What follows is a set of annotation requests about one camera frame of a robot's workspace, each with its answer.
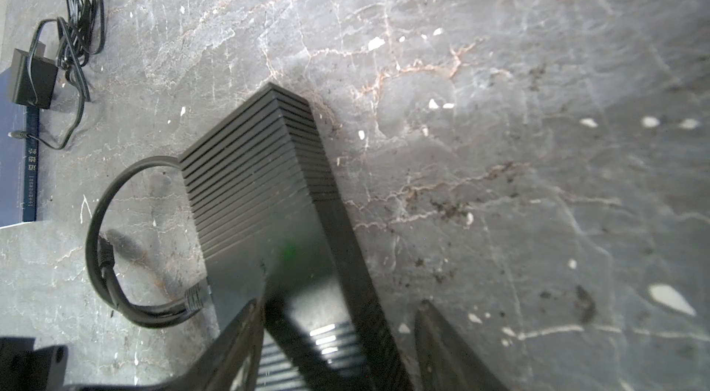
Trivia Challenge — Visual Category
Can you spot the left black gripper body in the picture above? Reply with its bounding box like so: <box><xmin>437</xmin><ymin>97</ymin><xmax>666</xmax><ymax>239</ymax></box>
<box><xmin>1</xmin><ymin>337</ymin><xmax>179</xmax><ymax>391</ymax></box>

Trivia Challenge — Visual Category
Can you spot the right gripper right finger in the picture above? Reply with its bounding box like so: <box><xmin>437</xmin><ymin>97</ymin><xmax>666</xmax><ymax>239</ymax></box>
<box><xmin>414</xmin><ymin>300</ymin><xmax>508</xmax><ymax>391</ymax></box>

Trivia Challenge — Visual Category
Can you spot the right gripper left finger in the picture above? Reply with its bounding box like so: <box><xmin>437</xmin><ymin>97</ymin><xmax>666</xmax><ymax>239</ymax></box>
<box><xmin>160</xmin><ymin>300</ymin><xmax>264</xmax><ymax>390</ymax></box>

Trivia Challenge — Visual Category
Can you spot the small black ethernet cable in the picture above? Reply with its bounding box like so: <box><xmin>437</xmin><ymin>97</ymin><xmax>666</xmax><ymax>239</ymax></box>
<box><xmin>84</xmin><ymin>155</ymin><xmax>213</xmax><ymax>330</ymax></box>

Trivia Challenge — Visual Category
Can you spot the black ribbed network switch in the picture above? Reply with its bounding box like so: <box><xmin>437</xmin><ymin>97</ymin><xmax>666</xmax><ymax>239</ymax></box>
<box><xmin>179</xmin><ymin>84</ymin><xmax>412</xmax><ymax>390</ymax></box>

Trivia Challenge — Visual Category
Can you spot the blue booklet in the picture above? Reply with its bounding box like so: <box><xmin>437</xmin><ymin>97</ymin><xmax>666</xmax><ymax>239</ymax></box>
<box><xmin>1</xmin><ymin>68</ymin><xmax>39</xmax><ymax>228</ymax></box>

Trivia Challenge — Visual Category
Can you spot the black adapter with thin cord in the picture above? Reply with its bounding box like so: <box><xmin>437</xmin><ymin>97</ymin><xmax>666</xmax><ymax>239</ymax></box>
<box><xmin>7</xmin><ymin>0</ymin><xmax>107</xmax><ymax>151</ymax></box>

